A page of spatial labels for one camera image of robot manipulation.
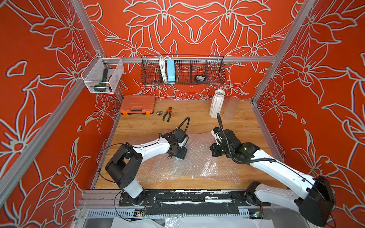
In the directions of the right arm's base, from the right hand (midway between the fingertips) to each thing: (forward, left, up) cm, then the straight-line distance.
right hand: (207, 148), depth 78 cm
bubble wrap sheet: (-9, +33, -12) cm, 37 cm away
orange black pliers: (+38, +26, -11) cm, 47 cm away
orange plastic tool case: (+40, +50, -6) cm, 64 cm away
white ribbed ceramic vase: (+32, -9, +4) cm, 34 cm away
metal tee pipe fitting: (+35, +33, -11) cm, 49 cm away
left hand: (+2, +14, -11) cm, 18 cm away
